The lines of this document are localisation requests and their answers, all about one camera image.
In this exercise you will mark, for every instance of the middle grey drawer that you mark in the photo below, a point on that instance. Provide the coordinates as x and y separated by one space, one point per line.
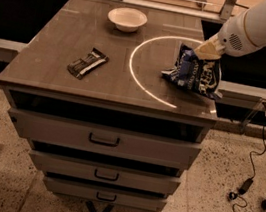
113 175

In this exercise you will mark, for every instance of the white bowl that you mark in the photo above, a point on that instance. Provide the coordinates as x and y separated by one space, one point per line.
127 19

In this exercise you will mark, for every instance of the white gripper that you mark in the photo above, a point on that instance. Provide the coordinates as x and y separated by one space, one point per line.
234 40

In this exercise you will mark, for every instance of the bottom grey drawer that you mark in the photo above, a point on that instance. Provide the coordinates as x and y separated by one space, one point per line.
106 195

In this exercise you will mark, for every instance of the blue chip bag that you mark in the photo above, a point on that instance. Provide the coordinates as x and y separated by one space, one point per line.
190 73

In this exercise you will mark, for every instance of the top grey drawer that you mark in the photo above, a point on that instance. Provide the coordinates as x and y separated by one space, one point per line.
104 140

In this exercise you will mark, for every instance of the black rxbar chocolate bar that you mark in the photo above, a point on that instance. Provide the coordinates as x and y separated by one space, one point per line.
85 65

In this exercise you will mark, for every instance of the grey drawer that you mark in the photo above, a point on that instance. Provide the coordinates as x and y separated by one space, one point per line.
113 175
104 140
106 195

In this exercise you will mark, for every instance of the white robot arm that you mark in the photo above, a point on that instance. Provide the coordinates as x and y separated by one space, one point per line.
240 35

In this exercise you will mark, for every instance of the grey drawer cabinet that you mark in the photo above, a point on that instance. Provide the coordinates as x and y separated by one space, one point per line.
128 92

